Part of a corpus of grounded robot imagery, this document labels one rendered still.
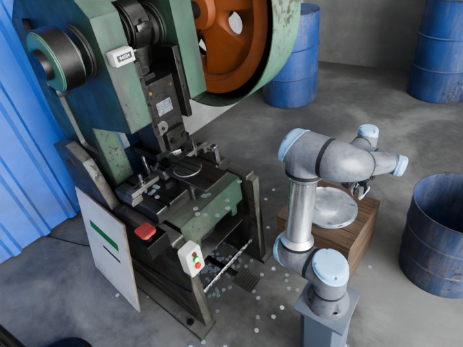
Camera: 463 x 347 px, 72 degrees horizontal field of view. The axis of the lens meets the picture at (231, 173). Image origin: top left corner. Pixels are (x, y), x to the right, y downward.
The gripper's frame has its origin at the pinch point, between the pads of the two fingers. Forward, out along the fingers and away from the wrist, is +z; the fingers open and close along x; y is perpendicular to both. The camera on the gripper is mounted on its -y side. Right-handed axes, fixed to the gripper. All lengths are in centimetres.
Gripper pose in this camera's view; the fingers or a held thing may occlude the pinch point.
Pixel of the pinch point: (355, 196)
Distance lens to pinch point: 157.7
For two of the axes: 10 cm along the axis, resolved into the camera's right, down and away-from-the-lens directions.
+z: 1.3, 7.8, 6.1
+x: -5.8, -4.4, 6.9
